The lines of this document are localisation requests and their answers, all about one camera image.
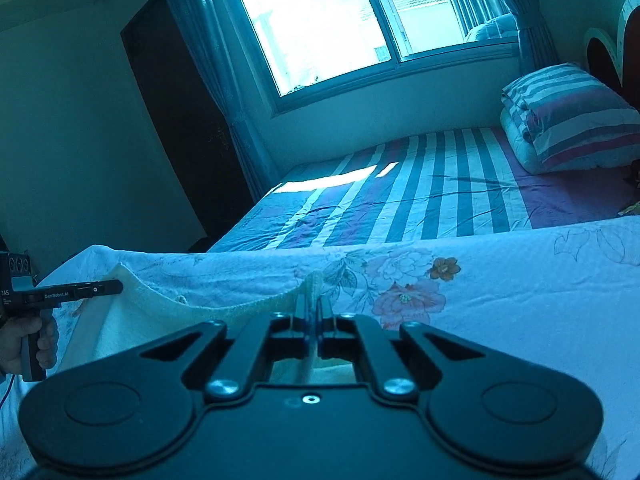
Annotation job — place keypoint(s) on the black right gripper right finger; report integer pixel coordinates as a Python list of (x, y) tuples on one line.
[(493, 411)]

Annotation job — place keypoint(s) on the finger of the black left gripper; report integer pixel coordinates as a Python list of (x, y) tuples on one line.
[(72, 292)]

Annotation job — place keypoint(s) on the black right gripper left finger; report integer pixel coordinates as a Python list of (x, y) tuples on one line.
[(198, 401)]

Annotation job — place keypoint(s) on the cream knitted sweater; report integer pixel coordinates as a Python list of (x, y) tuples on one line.
[(139, 314)]

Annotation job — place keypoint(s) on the person's left hand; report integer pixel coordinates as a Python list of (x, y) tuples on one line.
[(11, 336)]

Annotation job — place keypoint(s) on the white floral blanket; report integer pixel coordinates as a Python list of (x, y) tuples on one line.
[(564, 298)]

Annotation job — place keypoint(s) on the striped bed sheet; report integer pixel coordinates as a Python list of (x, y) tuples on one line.
[(453, 183)]

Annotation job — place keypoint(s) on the white pillow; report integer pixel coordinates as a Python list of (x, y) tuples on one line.
[(523, 151)]

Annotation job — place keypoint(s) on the striped folded quilt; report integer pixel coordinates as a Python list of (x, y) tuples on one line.
[(573, 121)]

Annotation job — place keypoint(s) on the left blue curtain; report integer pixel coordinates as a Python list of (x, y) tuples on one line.
[(201, 30)]

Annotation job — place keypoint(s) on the blue curtain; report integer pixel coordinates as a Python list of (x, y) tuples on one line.
[(201, 30), (536, 43)]

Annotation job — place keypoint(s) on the red heart-shaped headboard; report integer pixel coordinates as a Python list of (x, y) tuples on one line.
[(616, 63)]

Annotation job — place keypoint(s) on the bedding on window sill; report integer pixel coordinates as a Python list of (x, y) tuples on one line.
[(503, 26)]

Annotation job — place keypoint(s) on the right blue curtain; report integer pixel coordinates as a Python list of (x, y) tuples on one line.
[(536, 43)]

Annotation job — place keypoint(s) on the window with dark frame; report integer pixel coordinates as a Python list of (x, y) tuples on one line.
[(305, 51)]

